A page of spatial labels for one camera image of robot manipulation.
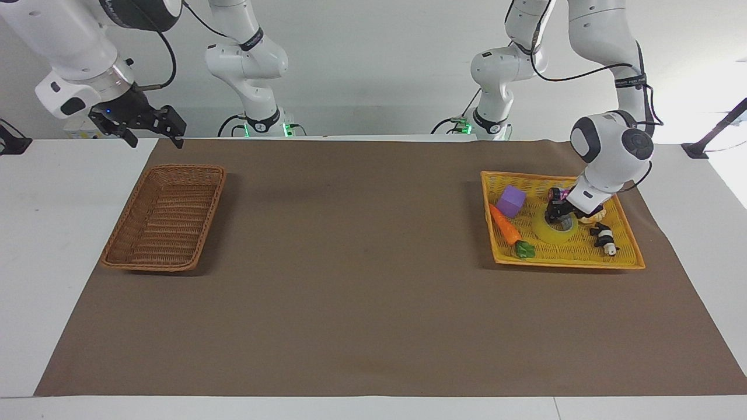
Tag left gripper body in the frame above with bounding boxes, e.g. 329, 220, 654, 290
546, 186, 577, 215

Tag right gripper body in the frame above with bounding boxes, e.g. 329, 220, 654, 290
100, 86, 156, 129

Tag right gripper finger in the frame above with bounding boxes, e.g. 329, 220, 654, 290
147, 104, 188, 149
88, 112, 139, 149

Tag clear yellow tape roll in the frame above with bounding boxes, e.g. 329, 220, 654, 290
533, 211, 580, 245

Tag yellow woven basket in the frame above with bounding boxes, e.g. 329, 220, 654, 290
480, 170, 647, 271

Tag brown wicker basket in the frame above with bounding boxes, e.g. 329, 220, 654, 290
100, 164, 228, 273

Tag beige toy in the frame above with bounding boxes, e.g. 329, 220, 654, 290
578, 205, 608, 226

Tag black and white toy figure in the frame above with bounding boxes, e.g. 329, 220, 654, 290
589, 222, 620, 257

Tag purple cube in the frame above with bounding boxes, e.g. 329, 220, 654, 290
496, 185, 528, 219

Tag orange toy carrot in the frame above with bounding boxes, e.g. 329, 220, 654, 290
488, 203, 537, 260

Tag black stand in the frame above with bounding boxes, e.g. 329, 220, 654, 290
681, 97, 747, 160
0, 119, 33, 156

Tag black cable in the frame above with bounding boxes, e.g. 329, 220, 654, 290
505, 0, 665, 127
430, 87, 483, 135
182, 0, 233, 40
617, 160, 654, 194
217, 114, 250, 139
134, 10, 178, 92

